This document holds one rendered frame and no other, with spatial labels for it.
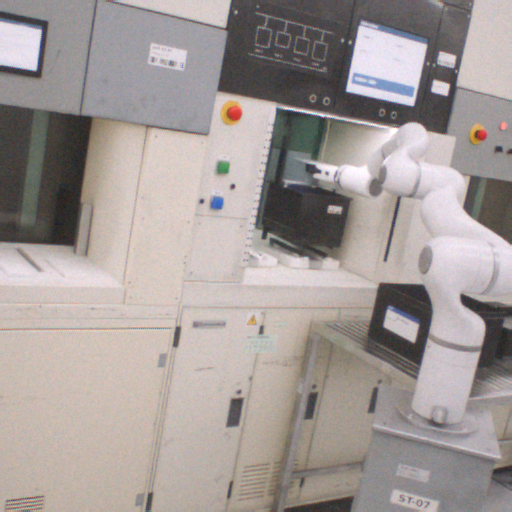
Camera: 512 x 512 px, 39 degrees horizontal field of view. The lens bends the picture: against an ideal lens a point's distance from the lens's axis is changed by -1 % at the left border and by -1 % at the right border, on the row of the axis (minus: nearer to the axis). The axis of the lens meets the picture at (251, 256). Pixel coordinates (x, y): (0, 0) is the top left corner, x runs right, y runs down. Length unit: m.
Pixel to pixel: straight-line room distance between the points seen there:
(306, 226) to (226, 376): 0.60
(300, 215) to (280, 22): 0.70
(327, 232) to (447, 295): 1.02
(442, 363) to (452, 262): 0.23
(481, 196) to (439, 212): 1.65
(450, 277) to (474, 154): 1.10
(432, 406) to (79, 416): 0.95
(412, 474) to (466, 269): 0.46
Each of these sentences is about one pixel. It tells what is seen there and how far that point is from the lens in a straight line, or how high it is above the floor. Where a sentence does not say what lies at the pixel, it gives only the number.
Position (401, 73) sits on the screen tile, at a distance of 2.38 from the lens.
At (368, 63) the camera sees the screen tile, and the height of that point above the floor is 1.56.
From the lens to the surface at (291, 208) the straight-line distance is 2.51.
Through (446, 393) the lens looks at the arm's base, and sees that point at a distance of 1.71.
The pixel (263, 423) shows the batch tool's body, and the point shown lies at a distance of 2.42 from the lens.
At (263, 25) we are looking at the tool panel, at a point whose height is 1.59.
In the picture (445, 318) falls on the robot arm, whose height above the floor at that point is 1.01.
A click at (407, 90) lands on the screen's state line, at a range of 2.41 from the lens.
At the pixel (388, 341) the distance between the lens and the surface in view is 2.22.
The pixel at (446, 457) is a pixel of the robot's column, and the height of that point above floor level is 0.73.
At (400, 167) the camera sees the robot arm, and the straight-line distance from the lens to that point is 1.94.
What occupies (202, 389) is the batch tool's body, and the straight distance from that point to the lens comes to 2.23.
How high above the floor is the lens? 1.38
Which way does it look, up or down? 12 degrees down
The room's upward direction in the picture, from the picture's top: 11 degrees clockwise
